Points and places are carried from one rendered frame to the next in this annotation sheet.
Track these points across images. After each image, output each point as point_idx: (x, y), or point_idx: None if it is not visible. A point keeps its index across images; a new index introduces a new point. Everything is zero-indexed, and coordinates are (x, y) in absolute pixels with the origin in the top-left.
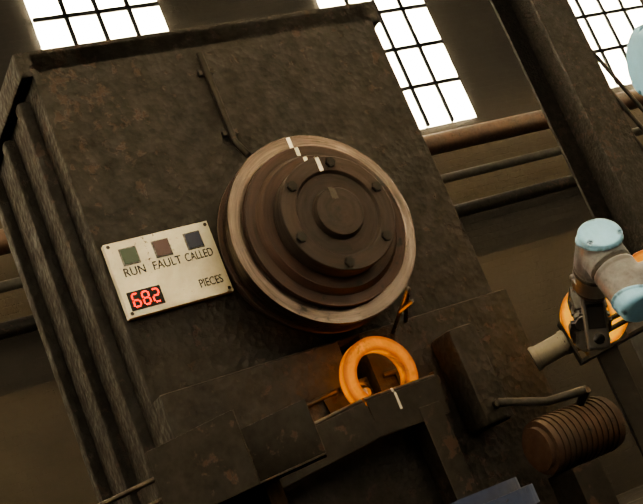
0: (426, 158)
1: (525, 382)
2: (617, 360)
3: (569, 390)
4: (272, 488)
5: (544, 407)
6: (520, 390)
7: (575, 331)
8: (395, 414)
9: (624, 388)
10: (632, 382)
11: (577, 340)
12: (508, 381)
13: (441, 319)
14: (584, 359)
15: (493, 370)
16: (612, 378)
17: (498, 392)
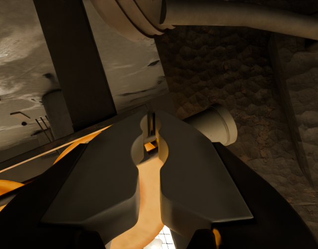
0: None
1: (202, 104)
2: (77, 100)
3: (204, 19)
4: None
5: (183, 74)
6: (210, 94)
7: (264, 228)
8: None
9: (71, 42)
10: (53, 52)
11: (210, 153)
12: (225, 105)
13: (313, 191)
14: (144, 108)
15: (296, 109)
16: (93, 65)
17: (298, 69)
